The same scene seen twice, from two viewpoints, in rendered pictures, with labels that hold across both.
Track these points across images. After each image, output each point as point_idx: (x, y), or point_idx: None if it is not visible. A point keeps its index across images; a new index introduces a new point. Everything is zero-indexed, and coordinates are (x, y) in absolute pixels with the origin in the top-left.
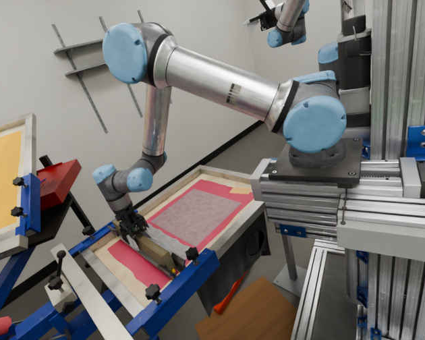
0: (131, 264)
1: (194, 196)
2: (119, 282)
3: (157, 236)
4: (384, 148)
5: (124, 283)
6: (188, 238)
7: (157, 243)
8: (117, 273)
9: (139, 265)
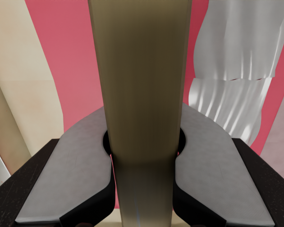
0: (70, 69)
1: None
2: None
3: (250, 41)
4: None
5: (26, 127)
6: (272, 162)
7: (211, 79)
8: (6, 61)
9: (94, 107)
